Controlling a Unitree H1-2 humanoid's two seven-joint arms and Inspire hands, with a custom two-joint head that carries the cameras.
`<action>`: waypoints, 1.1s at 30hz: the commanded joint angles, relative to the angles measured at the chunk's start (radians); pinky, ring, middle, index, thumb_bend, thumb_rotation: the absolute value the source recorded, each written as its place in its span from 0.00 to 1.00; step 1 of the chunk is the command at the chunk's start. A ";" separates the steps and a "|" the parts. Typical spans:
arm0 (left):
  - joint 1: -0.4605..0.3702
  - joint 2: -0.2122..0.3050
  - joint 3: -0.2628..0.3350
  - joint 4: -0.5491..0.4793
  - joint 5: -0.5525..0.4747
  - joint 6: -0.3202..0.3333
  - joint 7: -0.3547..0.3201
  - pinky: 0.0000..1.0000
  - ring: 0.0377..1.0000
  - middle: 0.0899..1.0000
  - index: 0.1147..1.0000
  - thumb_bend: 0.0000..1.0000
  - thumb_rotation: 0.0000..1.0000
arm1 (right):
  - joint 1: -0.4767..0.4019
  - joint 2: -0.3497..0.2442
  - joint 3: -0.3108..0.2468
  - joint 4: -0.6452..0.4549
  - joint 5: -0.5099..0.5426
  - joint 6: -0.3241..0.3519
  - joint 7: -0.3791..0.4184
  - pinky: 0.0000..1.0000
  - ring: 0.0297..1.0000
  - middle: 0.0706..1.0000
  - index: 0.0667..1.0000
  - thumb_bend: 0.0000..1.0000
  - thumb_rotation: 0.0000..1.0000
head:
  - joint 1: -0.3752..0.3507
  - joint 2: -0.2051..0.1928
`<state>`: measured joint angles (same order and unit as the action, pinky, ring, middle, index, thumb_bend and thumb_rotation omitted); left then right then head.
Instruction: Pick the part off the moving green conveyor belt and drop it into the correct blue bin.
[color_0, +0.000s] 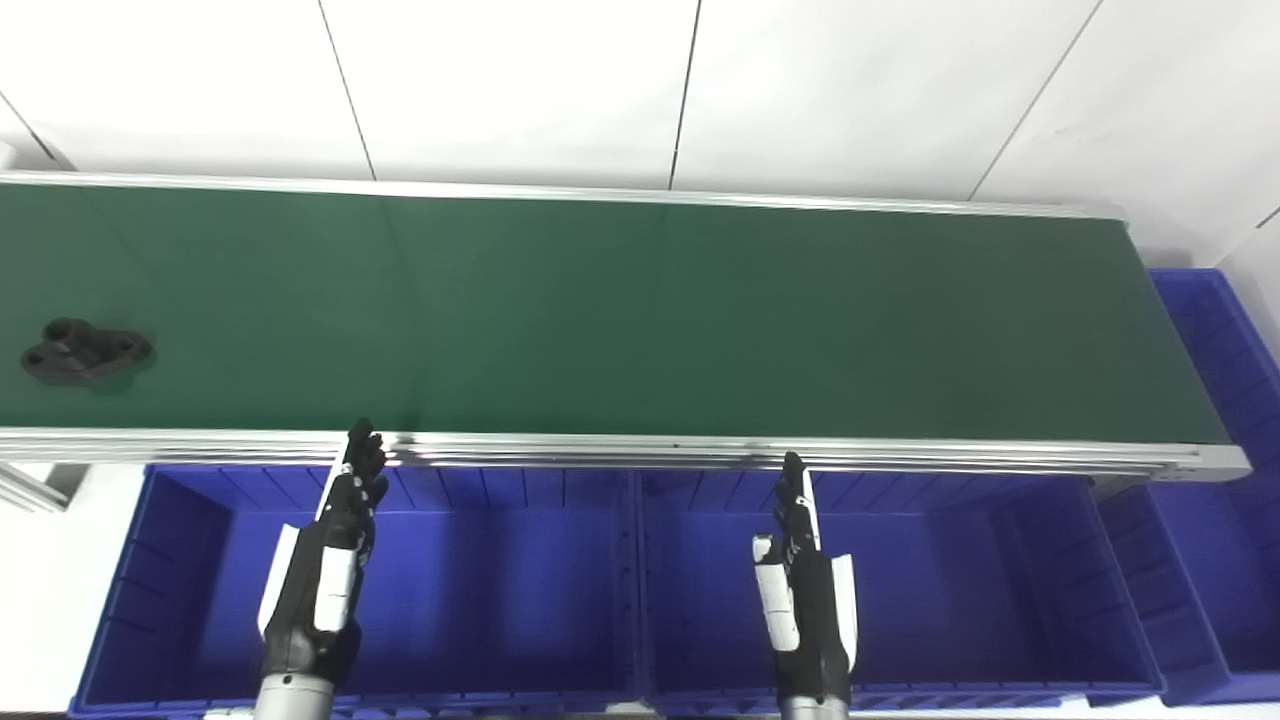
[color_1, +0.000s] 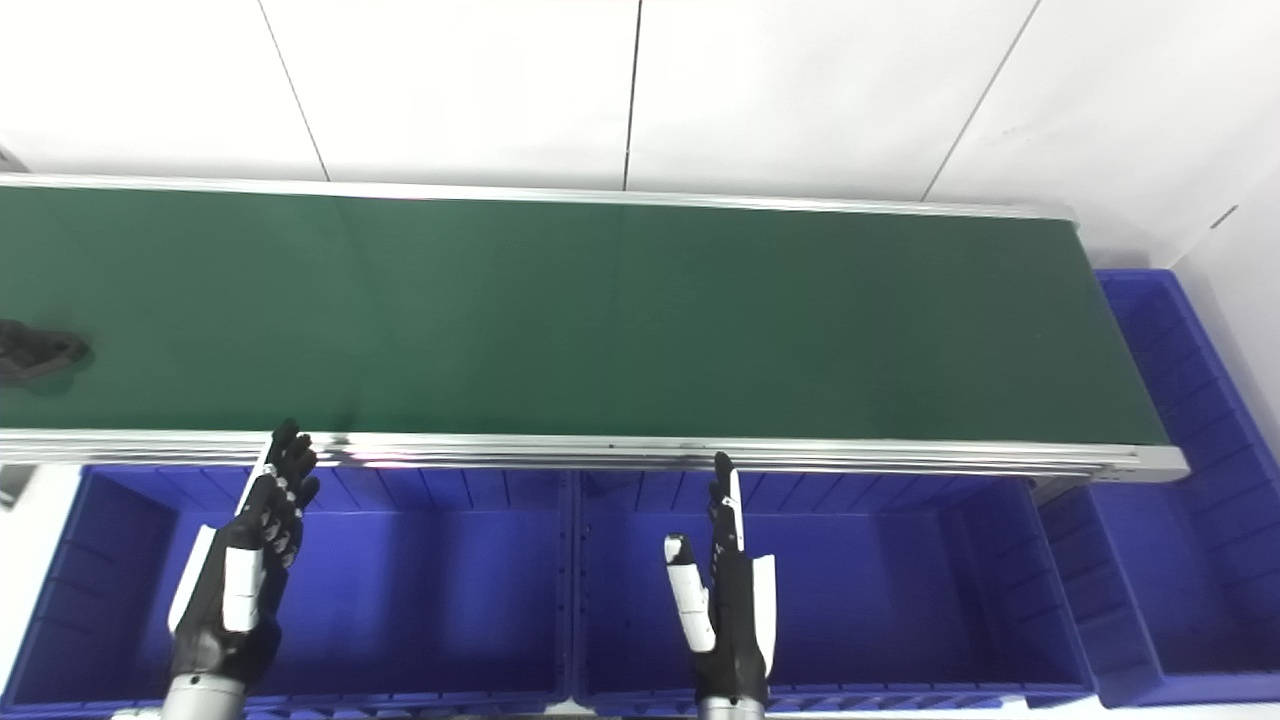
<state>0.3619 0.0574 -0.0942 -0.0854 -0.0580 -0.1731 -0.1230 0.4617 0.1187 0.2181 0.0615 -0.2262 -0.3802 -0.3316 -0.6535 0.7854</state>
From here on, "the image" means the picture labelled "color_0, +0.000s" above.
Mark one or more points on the long blue plastic bin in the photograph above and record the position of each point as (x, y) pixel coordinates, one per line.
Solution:
(1230, 520)

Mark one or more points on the green conveyor belt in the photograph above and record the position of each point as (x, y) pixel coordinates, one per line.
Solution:
(650, 320)
(600, 450)

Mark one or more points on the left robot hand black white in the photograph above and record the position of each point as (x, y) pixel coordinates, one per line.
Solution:
(320, 590)

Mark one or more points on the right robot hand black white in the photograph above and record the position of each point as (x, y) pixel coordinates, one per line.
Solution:
(810, 610)

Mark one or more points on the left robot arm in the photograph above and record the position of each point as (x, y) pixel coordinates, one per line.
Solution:
(292, 700)

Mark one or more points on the aluminium conveyor support leg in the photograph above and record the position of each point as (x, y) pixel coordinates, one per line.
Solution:
(30, 488)

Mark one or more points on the black flanged machine part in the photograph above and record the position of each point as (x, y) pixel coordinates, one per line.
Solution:
(85, 352)

